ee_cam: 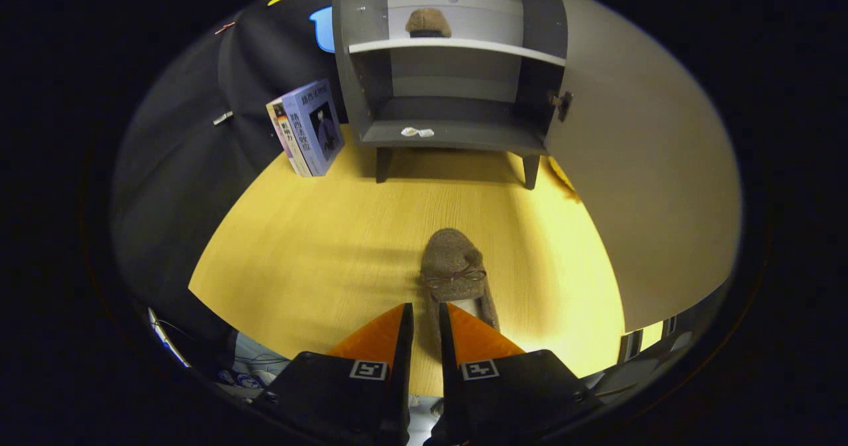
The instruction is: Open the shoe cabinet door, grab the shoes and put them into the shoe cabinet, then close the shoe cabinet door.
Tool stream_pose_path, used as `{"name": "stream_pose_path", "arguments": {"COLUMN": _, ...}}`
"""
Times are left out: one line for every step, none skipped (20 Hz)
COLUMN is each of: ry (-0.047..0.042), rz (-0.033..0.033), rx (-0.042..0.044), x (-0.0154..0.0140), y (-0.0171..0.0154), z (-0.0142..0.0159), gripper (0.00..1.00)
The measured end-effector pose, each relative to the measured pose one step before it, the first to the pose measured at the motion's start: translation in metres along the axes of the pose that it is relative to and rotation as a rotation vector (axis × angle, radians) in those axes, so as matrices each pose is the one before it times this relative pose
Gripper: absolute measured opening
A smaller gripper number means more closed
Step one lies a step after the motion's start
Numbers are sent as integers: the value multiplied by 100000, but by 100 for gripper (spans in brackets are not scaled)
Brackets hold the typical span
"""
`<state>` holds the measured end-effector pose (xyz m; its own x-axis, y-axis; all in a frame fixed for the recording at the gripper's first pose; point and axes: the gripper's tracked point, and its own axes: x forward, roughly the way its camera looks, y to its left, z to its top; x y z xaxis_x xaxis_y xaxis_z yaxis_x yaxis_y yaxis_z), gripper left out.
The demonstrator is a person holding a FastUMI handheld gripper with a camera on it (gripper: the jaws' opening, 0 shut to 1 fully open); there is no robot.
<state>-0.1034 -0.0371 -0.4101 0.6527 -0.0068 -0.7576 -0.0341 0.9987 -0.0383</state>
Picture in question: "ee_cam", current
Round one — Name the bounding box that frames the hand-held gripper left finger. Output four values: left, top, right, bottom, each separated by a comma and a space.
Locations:
255, 302, 415, 446

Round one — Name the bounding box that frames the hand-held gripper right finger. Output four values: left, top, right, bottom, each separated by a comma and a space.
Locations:
424, 302, 600, 446

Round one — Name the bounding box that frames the brown fluffy shoe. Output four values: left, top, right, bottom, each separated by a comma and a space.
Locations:
405, 7, 452, 38
419, 228, 501, 361

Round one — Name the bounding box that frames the grey shoe cabinet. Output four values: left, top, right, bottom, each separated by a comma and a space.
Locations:
331, 0, 570, 190

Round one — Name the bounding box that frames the beige shoe cabinet door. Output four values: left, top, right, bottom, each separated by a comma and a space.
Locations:
545, 0, 741, 333

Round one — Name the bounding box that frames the metal door hinge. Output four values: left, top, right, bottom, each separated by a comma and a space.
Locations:
549, 90, 574, 123

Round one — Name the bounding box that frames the person's patterned clothing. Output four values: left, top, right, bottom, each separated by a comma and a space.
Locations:
215, 330, 292, 397

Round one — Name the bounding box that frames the yellow round plush toy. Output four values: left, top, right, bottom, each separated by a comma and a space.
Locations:
549, 156, 580, 201

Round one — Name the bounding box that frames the blue cover book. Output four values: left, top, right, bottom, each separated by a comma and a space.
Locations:
282, 78, 346, 178

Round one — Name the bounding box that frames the white orange spine book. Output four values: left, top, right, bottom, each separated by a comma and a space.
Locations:
266, 98, 312, 178

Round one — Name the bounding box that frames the black backdrop cloth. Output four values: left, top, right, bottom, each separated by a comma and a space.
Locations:
111, 0, 352, 367

